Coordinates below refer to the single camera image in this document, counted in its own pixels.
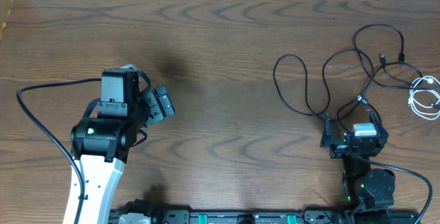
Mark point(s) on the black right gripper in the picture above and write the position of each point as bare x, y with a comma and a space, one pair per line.
382, 136

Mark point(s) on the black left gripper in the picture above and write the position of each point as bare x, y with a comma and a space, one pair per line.
157, 110

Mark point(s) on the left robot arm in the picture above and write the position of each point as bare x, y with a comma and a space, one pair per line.
103, 137

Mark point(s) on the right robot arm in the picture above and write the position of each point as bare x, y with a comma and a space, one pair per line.
369, 191

